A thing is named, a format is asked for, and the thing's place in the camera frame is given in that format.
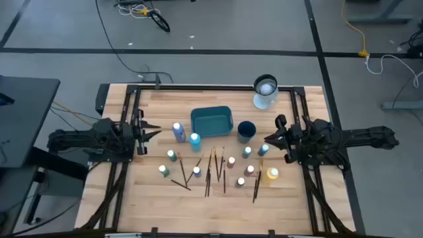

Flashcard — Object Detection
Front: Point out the large turquoise paint bottle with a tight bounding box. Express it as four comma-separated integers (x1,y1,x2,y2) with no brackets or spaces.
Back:
189,132,202,153

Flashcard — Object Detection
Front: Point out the grey desk foot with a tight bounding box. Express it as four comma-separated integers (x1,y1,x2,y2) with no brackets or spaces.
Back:
380,100,423,111
347,0,413,24

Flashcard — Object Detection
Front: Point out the black desk leg frame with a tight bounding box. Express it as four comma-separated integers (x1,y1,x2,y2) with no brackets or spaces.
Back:
25,146,89,225

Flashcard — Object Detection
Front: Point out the white floor cable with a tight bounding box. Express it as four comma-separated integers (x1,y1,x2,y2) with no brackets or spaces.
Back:
365,54,423,89

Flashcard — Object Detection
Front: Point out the black table end panel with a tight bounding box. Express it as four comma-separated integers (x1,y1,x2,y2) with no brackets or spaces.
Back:
95,83,110,116

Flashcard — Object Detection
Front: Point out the large yellow paint bottle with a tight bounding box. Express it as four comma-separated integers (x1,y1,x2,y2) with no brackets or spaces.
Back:
264,167,280,183

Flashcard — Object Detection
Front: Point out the long black floor cable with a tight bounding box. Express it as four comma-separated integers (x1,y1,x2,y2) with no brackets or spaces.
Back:
95,0,174,84

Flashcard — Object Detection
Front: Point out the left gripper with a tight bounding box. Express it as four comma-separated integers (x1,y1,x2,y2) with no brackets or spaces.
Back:
121,108,163,156

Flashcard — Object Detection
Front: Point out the black cable tangle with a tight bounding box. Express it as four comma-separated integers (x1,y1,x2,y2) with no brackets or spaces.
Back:
399,28,423,57

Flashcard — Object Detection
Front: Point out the white cable bundle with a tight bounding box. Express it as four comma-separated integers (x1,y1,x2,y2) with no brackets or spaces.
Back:
117,2,149,19

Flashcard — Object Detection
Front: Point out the yellow extension cord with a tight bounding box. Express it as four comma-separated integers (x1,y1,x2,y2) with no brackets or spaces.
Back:
340,0,370,58

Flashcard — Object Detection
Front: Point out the dark blue plastic cup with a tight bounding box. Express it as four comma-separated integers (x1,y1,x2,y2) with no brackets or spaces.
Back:
237,120,257,144

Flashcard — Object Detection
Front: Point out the clear glass jar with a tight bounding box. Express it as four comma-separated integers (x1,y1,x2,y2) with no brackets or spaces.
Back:
252,73,280,110

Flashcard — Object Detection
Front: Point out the orange-bristle paintbrush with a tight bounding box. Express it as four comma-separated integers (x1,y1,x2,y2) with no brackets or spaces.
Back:
254,157,264,200

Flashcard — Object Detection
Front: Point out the thin yellow cable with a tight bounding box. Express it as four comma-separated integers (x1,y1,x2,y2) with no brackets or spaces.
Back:
52,100,95,126

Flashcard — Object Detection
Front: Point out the teal plastic bin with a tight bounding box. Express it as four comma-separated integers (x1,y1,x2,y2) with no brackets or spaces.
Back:
190,105,234,138

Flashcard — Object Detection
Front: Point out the large purple paint bottle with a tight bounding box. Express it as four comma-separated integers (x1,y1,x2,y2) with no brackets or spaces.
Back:
171,122,187,143

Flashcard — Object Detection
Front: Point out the black side desk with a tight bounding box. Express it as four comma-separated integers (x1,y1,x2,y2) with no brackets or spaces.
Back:
0,75,61,169

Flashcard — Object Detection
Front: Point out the black aluminium table frame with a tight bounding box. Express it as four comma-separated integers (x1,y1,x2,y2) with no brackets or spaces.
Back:
79,83,357,238

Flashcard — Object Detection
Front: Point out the coiled black cable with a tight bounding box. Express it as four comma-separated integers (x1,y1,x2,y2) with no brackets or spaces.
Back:
148,9,171,33

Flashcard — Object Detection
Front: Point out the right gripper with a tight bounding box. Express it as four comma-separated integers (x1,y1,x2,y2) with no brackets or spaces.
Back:
264,114,307,165

